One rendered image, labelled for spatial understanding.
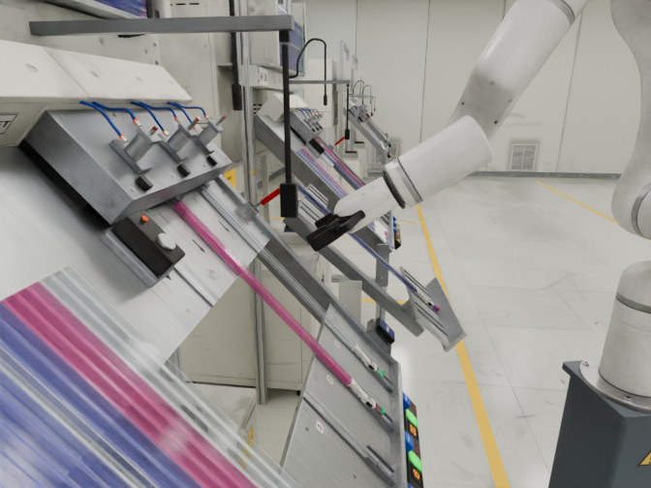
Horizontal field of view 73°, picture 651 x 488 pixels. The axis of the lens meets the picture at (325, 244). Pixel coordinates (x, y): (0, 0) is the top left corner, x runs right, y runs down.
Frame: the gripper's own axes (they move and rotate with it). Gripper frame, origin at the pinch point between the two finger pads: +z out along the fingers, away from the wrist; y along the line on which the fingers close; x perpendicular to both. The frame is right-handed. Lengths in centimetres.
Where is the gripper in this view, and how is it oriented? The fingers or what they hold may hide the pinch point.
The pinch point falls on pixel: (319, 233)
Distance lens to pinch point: 78.0
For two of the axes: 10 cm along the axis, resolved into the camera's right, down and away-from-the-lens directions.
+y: -1.3, 3.0, -9.4
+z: -8.3, 4.9, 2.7
